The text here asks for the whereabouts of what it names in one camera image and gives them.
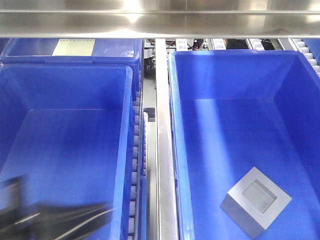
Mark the blue bin behind left bin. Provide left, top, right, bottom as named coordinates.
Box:
left=0, top=38, right=143, bottom=94

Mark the stainless steel flow rack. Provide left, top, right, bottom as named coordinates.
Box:
left=0, top=0, right=320, bottom=240

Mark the white paper label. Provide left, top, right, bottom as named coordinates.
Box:
left=52, top=38, right=96, bottom=56

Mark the blue bin left of target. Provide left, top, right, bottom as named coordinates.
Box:
left=0, top=64, right=135, bottom=240

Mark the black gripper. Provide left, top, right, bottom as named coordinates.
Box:
left=0, top=176, right=114, bottom=240

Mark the gray hollow base block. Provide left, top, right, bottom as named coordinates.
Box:
left=220, top=167, right=292, bottom=240

